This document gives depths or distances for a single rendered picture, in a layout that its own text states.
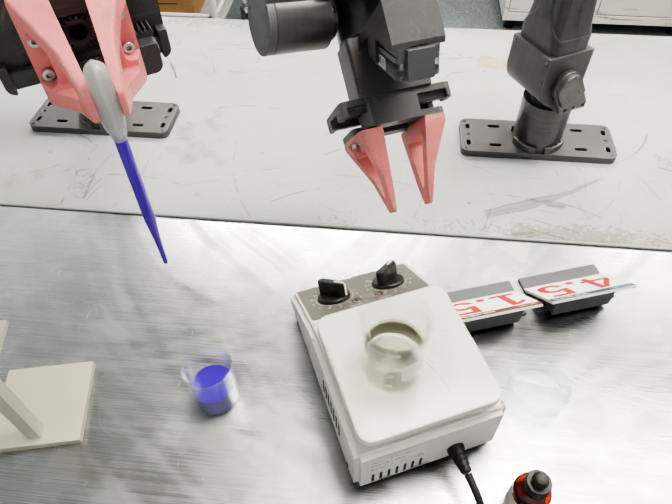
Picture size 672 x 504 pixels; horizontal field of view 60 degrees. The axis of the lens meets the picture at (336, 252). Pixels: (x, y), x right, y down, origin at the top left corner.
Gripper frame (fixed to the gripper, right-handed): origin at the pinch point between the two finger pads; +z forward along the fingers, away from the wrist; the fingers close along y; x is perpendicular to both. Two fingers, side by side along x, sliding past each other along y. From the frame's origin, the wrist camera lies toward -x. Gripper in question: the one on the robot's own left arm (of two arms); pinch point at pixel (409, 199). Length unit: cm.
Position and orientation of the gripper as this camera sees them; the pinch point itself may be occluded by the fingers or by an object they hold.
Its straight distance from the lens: 53.5
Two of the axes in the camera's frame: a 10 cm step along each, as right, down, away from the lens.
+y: 9.5, -2.5, 1.9
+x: -2.0, 0.2, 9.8
